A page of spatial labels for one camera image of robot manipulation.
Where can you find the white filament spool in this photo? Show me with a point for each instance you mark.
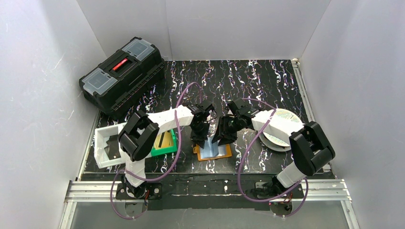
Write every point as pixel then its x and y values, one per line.
pixel 283 123

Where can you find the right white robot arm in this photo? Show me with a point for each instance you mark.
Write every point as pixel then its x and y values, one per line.
pixel 309 145

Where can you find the green plastic bin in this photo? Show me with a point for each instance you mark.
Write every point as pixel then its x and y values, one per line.
pixel 154 152

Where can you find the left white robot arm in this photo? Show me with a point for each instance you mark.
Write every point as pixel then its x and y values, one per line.
pixel 139 133

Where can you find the white foam tray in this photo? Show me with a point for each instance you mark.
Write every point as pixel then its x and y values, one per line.
pixel 107 149

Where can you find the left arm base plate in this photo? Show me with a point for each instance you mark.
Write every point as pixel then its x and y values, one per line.
pixel 146 191

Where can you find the black plastic toolbox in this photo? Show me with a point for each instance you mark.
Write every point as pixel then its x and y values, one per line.
pixel 119 82

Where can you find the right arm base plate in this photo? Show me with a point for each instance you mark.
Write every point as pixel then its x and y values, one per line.
pixel 264 190

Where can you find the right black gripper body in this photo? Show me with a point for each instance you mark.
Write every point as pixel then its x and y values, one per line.
pixel 225 134

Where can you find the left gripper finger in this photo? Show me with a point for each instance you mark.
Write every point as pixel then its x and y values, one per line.
pixel 194 137
pixel 200 139

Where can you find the orange leather card holder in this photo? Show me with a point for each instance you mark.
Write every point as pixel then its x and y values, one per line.
pixel 212 151

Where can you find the dark credit card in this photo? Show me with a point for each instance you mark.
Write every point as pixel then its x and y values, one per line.
pixel 163 141

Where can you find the gold card in bin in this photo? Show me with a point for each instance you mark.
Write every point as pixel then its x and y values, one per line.
pixel 171 141

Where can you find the aluminium frame rail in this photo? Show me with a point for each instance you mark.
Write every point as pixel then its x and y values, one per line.
pixel 208 192

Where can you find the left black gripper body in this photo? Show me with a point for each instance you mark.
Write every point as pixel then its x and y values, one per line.
pixel 198 135

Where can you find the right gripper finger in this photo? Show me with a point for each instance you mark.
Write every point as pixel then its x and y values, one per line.
pixel 228 139
pixel 219 136

